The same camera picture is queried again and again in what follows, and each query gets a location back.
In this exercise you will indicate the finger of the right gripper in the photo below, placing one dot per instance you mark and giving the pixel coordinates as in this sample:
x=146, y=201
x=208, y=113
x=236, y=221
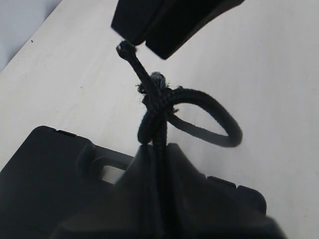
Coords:
x=133, y=19
x=182, y=21

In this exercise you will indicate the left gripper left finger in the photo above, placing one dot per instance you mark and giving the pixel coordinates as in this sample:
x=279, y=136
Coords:
x=129, y=210

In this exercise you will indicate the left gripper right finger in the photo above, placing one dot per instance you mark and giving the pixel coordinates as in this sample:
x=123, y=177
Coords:
x=213, y=208

